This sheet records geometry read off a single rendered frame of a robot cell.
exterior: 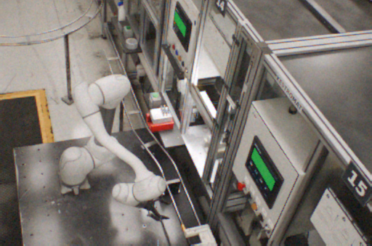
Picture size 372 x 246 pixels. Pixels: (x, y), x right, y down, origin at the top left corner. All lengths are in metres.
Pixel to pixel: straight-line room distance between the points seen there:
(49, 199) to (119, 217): 0.45
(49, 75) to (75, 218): 2.33
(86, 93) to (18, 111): 2.18
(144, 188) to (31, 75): 2.85
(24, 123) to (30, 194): 1.48
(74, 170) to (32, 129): 1.55
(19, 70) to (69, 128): 1.01
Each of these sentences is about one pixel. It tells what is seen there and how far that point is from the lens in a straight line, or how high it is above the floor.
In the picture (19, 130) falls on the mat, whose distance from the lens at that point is 4.32.
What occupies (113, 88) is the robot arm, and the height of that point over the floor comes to 1.49.
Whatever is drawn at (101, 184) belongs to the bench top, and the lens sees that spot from 3.00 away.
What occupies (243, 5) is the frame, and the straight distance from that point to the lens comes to 2.23.
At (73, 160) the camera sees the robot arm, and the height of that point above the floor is 0.94.
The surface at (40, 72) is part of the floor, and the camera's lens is 4.95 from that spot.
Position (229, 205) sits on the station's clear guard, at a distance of 2.53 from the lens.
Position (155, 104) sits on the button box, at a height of 0.99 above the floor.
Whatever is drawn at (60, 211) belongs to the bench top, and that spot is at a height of 0.68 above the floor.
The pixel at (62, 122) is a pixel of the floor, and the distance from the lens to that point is 4.37.
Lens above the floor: 3.06
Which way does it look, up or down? 42 degrees down
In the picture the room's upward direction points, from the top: 9 degrees clockwise
